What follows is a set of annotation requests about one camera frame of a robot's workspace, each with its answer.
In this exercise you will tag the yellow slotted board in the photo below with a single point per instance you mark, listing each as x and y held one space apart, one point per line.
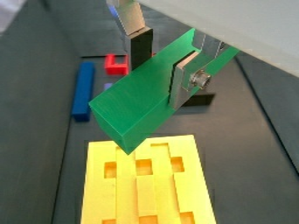
153 186

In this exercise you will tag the blue rectangular block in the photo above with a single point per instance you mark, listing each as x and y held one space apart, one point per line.
83 93

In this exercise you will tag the green rectangular block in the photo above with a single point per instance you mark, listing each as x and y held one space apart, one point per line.
134 107

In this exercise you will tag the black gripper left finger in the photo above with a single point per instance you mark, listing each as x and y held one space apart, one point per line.
137 34

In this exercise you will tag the red fork-shaped block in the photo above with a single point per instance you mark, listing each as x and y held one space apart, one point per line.
115 68

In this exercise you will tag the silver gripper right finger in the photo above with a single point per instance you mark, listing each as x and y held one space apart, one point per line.
189 70

